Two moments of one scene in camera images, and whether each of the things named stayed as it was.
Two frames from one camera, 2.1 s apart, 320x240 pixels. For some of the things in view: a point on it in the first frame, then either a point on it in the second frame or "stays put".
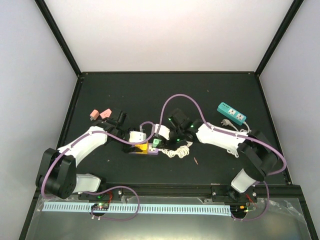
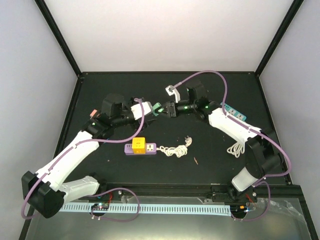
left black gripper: (128, 148) to (146, 123)
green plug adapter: (156, 142) to (157, 105)
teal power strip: (231, 113) stays put
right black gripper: (169, 145) to (171, 108)
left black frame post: (56, 32) stays put
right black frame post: (278, 36) stays put
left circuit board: (100, 206) stays put
